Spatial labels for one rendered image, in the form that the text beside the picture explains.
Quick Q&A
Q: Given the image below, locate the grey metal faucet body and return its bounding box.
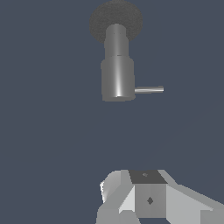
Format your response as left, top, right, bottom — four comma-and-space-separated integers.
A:
100, 23, 137, 102

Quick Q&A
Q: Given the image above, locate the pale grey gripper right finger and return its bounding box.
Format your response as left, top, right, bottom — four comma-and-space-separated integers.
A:
129, 169, 224, 224

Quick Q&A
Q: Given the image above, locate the thin metal faucet handle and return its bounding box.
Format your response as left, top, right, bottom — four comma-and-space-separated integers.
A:
134, 85, 165, 95

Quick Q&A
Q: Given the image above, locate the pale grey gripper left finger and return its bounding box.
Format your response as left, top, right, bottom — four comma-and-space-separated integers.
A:
95, 169, 142, 224

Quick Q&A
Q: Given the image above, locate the dark round faucet base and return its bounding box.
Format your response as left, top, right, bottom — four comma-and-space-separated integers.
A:
88, 0, 144, 46

